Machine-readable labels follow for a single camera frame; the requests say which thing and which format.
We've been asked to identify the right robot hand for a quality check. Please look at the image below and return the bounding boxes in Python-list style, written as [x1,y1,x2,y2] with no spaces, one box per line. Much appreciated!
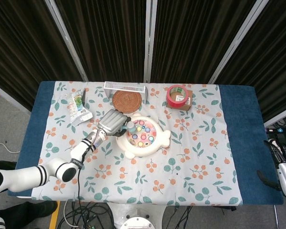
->
[256,139,286,199]

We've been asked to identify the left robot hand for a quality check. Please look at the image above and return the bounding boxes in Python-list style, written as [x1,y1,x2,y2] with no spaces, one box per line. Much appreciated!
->
[97,109,132,137]

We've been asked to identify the teal toy hammer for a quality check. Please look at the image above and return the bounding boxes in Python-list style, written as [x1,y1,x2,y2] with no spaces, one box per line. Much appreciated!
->
[118,122,136,135]

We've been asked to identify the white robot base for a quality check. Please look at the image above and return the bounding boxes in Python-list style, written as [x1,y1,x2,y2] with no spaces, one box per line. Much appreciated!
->
[109,202,167,229]

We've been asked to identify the white fish-shaped toy board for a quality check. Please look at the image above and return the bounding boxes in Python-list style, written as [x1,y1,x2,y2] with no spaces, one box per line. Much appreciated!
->
[115,113,172,160]

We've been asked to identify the round woven rattan coaster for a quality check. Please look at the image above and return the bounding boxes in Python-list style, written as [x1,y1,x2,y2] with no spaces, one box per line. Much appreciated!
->
[112,90,143,113]

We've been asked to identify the black power strip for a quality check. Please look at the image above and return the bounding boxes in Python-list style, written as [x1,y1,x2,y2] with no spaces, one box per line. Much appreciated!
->
[264,127,286,135]

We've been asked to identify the metal mesh rack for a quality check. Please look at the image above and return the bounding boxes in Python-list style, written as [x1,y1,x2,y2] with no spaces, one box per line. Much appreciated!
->
[103,81,149,104]

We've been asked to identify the crumpled snack bag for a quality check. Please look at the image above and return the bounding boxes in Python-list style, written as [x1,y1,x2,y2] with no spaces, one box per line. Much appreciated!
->
[64,89,93,127]

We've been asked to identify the blue table cover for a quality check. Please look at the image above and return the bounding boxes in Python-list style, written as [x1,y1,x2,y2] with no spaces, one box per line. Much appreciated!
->
[7,81,284,206]

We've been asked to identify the floral tablecloth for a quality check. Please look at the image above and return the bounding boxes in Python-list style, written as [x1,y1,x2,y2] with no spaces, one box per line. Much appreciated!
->
[31,81,243,207]

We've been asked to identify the red tape roll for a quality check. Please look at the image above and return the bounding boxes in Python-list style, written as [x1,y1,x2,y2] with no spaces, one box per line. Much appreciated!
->
[166,84,189,108]

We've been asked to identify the brown cardboard box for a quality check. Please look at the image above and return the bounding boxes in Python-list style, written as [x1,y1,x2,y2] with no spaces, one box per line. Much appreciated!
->
[166,89,194,111]

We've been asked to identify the black floor cables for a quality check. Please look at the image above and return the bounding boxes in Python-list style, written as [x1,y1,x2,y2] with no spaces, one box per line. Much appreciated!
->
[58,201,115,229]

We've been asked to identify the white floor cable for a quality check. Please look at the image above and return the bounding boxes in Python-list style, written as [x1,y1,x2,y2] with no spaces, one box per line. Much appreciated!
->
[63,201,80,228]

